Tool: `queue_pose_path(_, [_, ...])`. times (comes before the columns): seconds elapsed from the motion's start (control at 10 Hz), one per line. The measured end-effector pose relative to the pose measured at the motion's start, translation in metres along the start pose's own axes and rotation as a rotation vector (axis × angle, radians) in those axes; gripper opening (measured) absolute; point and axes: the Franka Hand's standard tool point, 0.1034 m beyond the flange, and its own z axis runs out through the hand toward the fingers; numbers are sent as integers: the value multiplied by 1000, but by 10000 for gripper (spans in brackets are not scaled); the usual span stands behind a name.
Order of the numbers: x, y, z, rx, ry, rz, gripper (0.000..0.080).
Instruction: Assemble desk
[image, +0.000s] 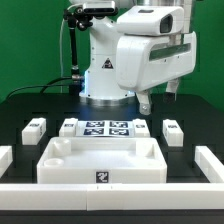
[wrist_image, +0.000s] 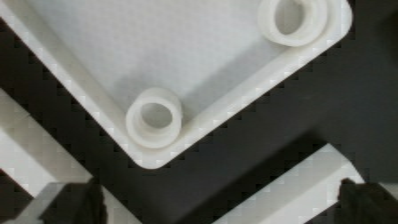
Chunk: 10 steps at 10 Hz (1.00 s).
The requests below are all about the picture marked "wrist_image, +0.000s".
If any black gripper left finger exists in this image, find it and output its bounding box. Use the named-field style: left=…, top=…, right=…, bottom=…
left=39, top=179, right=109, bottom=224

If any white front fence rail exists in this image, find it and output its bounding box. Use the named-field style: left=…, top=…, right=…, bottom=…
left=0, top=89, right=364, bottom=224

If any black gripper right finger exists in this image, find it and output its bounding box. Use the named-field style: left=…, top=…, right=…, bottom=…
left=336, top=179, right=398, bottom=224

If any white desk top tray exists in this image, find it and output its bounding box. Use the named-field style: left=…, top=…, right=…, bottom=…
left=0, top=0, right=352, bottom=169

